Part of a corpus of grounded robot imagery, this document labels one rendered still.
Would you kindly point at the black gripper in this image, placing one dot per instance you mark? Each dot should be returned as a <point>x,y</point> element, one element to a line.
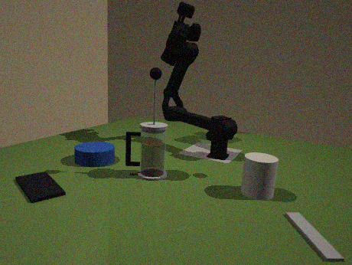
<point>184,10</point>

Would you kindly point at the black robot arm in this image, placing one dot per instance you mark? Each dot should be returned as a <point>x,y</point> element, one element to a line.
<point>181,55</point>

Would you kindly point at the grey flat bar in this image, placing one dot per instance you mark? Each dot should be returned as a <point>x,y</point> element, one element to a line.
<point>327,251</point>

